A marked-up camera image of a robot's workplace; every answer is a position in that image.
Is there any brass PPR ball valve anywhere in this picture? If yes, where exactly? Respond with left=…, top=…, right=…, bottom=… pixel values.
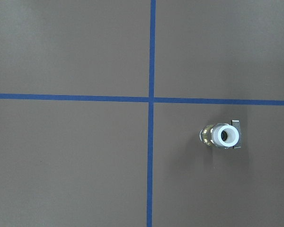
left=199, top=120, right=242, bottom=149

